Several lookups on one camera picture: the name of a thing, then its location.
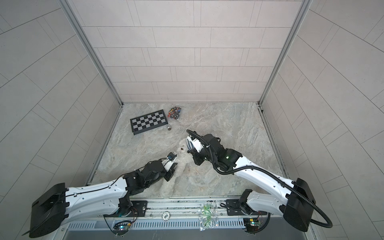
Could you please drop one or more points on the black white chessboard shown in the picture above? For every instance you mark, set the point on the black white chessboard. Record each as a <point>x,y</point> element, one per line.
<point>148,122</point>

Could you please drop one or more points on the left green circuit board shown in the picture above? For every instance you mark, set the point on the left green circuit board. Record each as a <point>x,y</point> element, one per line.
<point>121,228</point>

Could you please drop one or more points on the clear bag green parts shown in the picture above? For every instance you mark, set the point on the clear bag green parts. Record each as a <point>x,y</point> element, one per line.
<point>208,217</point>

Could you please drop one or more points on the green circuit board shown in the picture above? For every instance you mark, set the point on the green circuit board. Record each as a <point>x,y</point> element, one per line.
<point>251,225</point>
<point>121,228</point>

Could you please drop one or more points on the bag of colourful small pieces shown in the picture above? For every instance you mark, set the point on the bag of colourful small pieces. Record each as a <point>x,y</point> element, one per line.
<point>174,113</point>

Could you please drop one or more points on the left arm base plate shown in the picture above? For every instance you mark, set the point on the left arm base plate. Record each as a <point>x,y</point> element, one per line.
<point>135,209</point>

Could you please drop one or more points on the white teddy bear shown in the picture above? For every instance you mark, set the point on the white teddy bear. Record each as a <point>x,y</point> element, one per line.
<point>178,185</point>

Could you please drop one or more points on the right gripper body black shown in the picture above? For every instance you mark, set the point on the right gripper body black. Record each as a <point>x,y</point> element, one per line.
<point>197,156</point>

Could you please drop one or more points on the aluminium front rail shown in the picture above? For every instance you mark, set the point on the aluminium front rail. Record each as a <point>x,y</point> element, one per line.
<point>180,207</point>

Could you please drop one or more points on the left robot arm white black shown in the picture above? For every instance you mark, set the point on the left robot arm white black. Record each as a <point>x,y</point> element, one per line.
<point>60,205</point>

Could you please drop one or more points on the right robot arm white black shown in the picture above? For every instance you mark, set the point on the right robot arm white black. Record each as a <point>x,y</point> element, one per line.
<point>277,186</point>

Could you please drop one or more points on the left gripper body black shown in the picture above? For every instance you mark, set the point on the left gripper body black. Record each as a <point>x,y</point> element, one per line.
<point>169,173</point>

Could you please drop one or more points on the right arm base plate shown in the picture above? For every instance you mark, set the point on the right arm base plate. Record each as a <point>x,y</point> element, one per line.
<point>233,208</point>

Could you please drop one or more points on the right green circuit board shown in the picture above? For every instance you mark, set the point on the right green circuit board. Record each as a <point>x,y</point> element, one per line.
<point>251,225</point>

